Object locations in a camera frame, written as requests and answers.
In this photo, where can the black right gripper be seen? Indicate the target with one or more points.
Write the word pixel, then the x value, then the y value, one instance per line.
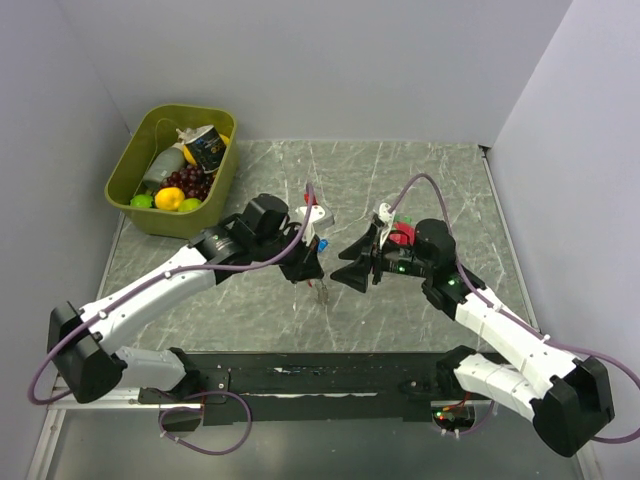
pixel 355 275

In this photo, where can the dark red grape bunch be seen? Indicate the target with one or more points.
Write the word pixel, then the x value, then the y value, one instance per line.
pixel 192 181

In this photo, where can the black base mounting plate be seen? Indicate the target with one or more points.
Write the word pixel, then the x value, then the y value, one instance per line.
pixel 224 407

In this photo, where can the olive green plastic bin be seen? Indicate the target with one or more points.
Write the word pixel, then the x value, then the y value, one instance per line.
pixel 156 133

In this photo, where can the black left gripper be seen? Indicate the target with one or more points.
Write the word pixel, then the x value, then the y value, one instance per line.
pixel 306 265

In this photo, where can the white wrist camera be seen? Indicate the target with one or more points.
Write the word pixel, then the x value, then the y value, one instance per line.
pixel 383 220
pixel 320 219

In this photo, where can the green lime right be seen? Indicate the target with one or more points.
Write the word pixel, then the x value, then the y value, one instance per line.
pixel 189 204

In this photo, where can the yellow lemon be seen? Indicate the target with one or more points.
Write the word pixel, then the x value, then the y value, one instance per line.
pixel 169 199

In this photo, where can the green lime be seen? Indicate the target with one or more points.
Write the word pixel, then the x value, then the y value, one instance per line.
pixel 189 204
pixel 141 201

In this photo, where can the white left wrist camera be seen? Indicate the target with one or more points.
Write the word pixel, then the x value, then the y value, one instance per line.
pixel 320 219

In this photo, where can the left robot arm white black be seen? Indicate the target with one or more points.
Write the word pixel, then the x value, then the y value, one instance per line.
pixel 89 347

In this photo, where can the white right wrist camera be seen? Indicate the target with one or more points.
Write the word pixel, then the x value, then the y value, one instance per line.
pixel 383 220

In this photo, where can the black crumpled paper cup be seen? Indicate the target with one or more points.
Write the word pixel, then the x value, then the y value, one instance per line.
pixel 205 146

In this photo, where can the grey plastic bottle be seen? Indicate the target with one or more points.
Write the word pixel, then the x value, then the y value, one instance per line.
pixel 163 166

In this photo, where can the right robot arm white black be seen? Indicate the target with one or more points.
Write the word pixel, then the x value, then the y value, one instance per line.
pixel 567 400

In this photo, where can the red dragon fruit toy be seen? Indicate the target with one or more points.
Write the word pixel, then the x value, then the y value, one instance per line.
pixel 403 232

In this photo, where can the green lime left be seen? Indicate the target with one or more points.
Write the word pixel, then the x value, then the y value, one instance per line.
pixel 141 201

